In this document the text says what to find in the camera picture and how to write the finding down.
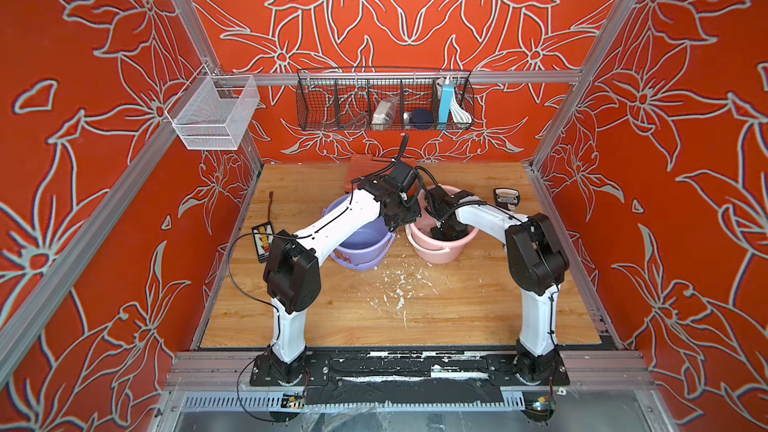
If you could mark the dark blue round object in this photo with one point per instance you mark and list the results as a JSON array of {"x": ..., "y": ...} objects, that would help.
[{"x": 421, "y": 119}]

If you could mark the clear plastic bottle in basket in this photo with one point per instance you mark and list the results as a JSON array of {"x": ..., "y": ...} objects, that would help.
[{"x": 385, "y": 114}]

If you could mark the light blue box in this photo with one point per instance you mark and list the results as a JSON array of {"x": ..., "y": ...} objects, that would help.
[{"x": 445, "y": 93}]

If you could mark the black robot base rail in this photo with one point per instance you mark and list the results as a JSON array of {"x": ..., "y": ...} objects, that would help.
[{"x": 401, "y": 377}]

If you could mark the white wire mesh basket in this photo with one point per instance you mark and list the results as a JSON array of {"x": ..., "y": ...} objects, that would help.
[{"x": 212, "y": 117}]

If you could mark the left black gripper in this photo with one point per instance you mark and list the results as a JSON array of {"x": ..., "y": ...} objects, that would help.
[{"x": 415, "y": 205}]

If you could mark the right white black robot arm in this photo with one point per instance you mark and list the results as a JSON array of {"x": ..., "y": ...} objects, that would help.
[{"x": 536, "y": 262}]

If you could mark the black wire wall basket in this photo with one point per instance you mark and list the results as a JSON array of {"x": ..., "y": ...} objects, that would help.
[{"x": 344, "y": 99}]

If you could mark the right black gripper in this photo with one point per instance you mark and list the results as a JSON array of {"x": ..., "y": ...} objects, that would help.
[{"x": 434, "y": 233}]

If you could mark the purple plastic bucket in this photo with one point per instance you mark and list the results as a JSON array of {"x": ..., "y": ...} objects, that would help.
[{"x": 360, "y": 246}]

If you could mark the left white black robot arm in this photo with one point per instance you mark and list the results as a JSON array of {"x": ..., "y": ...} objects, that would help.
[{"x": 292, "y": 272}]

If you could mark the small black yellow card device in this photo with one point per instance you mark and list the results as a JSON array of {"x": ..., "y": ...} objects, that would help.
[{"x": 263, "y": 236}]

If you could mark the pink plastic bucket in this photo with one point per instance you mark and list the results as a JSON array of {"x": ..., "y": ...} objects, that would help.
[{"x": 428, "y": 248}]

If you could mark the black white handled brush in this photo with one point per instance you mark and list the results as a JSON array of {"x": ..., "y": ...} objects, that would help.
[{"x": 506, "y": 198}]

